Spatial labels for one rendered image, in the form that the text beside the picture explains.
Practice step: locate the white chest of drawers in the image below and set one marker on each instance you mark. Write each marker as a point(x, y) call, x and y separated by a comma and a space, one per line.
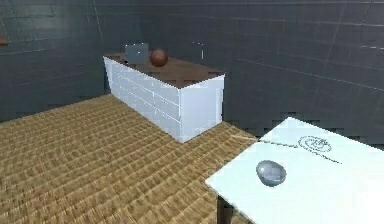
point(156, 96)

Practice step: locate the brown ball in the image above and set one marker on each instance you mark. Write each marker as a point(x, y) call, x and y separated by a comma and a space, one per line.
point(158, 57)

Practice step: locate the grey laptop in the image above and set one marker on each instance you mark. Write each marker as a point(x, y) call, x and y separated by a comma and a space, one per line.
point(136, 53)

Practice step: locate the grey bowl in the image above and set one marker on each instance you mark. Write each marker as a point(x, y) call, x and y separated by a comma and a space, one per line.
point(271, 173)

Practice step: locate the thin brown stick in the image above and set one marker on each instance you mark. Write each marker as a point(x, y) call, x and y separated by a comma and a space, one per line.
point(286, 145)

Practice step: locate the clear round plate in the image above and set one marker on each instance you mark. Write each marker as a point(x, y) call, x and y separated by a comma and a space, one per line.
point(314, 144)

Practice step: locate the white table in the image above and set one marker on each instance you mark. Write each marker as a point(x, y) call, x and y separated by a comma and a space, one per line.
point(320, 186)

